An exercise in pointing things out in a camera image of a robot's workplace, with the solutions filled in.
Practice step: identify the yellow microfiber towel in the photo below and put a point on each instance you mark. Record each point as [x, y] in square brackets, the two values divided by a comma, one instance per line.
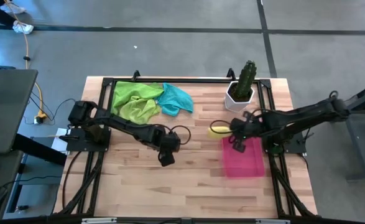
[218, 133]

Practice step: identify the teal microfiber towel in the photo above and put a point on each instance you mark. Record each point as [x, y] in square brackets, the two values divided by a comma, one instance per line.
[176, 99]

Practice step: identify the grey desk top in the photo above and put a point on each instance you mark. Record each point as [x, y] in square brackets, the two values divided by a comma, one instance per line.
[8, 102]

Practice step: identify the pink translucent plastic basket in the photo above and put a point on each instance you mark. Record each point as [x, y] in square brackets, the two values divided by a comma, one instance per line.
[244, 161]

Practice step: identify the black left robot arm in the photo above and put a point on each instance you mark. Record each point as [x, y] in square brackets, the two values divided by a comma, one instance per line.
[120, 123]

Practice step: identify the silver table bracket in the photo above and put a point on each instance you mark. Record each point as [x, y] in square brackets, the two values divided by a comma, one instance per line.
[272, 221]
[99, 220]

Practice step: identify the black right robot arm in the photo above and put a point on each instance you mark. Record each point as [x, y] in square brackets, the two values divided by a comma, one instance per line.
[294, 116]

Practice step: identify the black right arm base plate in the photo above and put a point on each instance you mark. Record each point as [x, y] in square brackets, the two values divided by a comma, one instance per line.
[294, 146]

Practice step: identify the large white paper sheet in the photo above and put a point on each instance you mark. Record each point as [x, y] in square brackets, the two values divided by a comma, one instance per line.
[59, 145]

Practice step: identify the orange power plug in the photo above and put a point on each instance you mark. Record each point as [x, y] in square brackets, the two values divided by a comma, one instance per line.
[40, 118]

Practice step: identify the green microfiber towel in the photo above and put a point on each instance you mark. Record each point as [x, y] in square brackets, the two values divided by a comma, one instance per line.
[132, 105]

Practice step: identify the black desk crossbar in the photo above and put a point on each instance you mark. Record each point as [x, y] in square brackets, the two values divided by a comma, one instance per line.
[39, 149]

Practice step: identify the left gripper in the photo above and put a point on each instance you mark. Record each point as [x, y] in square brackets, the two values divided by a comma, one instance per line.
[169, 143]

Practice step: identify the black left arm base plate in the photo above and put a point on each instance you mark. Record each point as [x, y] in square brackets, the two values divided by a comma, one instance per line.
[79, 144]

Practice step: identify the white hexagonal plant pot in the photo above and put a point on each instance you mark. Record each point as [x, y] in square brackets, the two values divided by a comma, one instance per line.
[232, 104]

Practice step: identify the person's white shoe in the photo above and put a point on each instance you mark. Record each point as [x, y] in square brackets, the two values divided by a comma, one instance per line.
[23, 28]
[12, 7]

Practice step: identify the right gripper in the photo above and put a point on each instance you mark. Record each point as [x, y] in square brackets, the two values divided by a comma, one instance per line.
[246, 129]

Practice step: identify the black metal table frame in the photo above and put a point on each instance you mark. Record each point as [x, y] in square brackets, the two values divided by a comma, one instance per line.
[185, 80]

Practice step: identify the green cactus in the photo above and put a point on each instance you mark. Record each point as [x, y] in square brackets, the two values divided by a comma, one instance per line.
[246, 79]

